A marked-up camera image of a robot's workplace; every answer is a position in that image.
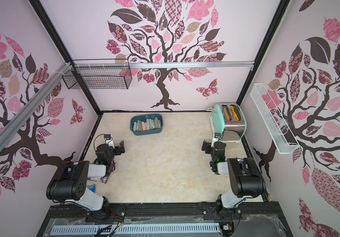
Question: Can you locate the teal plastic storage box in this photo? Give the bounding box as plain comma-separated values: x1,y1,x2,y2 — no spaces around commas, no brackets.
130,114,164,136

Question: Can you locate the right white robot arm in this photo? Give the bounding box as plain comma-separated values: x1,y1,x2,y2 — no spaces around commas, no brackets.
201,141,266,210

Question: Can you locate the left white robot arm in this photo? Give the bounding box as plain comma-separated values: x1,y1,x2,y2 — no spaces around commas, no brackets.
46,141,125,216

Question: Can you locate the purple snack packet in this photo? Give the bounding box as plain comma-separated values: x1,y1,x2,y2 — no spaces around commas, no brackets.
88,176,109,184

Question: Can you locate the mint green toaster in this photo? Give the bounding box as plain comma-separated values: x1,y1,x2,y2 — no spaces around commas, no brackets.
209,102,247,143

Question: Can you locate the blue snack packet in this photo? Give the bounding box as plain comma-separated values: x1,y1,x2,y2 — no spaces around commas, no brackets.
87,185,96,193

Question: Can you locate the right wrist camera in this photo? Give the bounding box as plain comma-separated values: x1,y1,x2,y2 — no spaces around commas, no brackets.
212,133,221,144

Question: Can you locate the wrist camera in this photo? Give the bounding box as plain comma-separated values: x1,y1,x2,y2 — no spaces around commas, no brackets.
212,133,221,144
103,134,113,145

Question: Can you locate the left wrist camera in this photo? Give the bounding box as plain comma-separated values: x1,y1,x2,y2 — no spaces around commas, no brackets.
103,134,113,145

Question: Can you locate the white wire shelf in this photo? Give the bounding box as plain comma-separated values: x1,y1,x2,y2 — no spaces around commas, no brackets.
250,84,301,155

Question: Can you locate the black wire basket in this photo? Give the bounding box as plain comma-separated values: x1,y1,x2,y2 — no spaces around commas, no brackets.
62,58,132,89

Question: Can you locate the white slotted cable duct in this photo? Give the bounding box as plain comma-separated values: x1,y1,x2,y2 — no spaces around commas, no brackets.
49,223,220,236

